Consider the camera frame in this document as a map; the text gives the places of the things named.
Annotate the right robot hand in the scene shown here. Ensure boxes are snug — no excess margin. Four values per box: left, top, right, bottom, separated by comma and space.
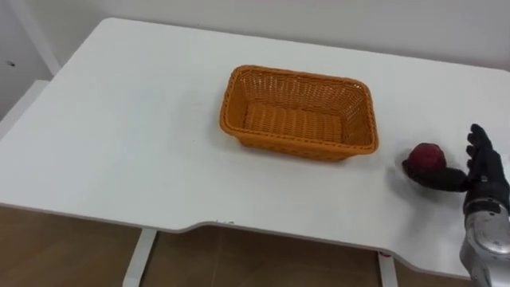
401, 123, 510, 214

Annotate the red apple soft toy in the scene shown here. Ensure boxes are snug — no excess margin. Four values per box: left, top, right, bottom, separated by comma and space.
406, 142, 447, 175

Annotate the orange woven basket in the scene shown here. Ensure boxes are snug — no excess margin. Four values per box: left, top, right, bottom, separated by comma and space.
219, 65, 379, 163

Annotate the white desk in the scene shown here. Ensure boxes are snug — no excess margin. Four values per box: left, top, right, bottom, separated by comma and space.
0, 17, 510, 287

